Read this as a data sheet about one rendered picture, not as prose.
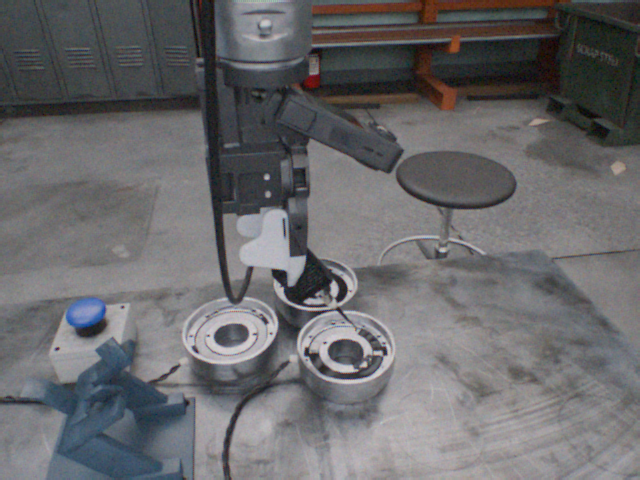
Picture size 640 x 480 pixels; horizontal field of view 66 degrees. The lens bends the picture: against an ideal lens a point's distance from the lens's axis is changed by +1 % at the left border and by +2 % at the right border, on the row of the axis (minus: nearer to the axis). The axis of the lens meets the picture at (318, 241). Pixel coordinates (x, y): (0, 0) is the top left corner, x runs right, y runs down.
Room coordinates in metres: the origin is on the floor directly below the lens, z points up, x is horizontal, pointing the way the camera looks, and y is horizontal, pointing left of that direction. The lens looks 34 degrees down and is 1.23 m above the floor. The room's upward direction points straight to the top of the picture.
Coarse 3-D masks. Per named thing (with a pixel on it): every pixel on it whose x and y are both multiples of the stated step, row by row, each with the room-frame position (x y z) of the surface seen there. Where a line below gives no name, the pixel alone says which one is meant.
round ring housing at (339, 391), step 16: (320, 320) 0.41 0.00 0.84; (336, 320) 0.42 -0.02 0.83; (352, 320) 0.42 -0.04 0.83; (368, 320) 0.41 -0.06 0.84; (304, 336) 0.39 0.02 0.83; (336, 336) 0.39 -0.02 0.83; (352, 336) 0.39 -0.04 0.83; (384, 336) 0.39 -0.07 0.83; (320, 352) 0.37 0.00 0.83; (336, 352) 0.39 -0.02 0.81; (352, 352) 0.39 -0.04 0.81; (368, 352) 0.37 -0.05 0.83; (304, 368) 0.34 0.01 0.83; (336, 368) 0.35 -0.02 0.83; (352, 368) 0.35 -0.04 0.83; (384, 368) 0.34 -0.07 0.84; (320, 384) 0.33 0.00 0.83; (336, 384) 0.32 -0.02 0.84; (352, 384) 0.32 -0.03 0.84; (368, 384) 0.32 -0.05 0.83; (384, 384) 0.34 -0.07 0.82; (336, 400) 0.33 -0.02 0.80; (352, 400) 0.32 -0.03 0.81
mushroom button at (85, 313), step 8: (72, 304) 0.40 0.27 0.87; (80, 304) 0.40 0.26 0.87; (88, 304) 0.40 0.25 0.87; (96, 304) 0.40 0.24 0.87; (104, 304) 0.40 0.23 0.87; (72, 312) 0.39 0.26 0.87; (80, 312) 0.39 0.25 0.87; (88, 312) 0.39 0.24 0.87; (96, 312) 0.39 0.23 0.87; (104, 312) 0.39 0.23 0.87; (72, 320) 0.38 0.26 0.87; (80, 320) 0.38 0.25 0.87; (88, 320) 0.38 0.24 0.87; (96, 320) 0.38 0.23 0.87; (88, 328) 0.39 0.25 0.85
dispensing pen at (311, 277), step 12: (312, 264) 0.38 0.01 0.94; (276, 276) 0.38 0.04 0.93; (300, 276) 0.38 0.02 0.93; (312, 276) 0.38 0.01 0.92; (324, 276) 0.38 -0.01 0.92; (288, 288) 0.38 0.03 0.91; (300, 288) 0.38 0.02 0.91; (312, 288) 0.38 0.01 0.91; (324, 288) 0.40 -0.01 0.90; (300, 300) 0.38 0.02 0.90; (324, 300) 0.39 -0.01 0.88
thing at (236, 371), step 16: (208, 304) 0.44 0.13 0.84; (224, 304) 0.44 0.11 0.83; (240, 304) 0.45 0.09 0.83; (256, 304) 0.44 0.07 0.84; (192, 320) 0.41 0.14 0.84; (208, 320) 0.42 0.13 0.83; (224, 320) 0.42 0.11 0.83; (240, 320) 0.42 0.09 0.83; (272, 320) 0.42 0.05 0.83; (192, 336) 0.40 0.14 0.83; (208, 336) 0.40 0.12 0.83; (224, 336) 0.41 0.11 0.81; (240, 336) 0.42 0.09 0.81; (256, 336) 0.39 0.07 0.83; (272, 336) 0.38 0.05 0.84; (192, 352) 0.36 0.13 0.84; (224, 352) 0.37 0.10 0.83; (240, 352) 0.37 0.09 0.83; (256, 352) 0.36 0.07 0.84; (272, 352) 0.37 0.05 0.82; (192, 368) 0.36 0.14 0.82; (208, 368) 0.35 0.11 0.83; (224, 368) 0.34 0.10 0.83; (240, 368) 0.35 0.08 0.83; (256, 368) 0.36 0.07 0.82
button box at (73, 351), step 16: (128, 304) 0.43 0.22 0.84; (64, 320) 0.40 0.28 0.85; (112, 320) 0.40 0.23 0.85; (128, 320) 0.41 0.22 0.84; (64, 336) 0.38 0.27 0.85; (80, 336) 0.38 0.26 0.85; (96, 336) 0.38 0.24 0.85; (128, 336) 0.40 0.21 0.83; (64, 352) 0.36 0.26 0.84; (80, 352) 0.36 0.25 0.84; (96, 352) 0.36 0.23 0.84; (64, 368) 0.35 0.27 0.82; (80, 368) 0.36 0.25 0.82; (128, 368) 0.37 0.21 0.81
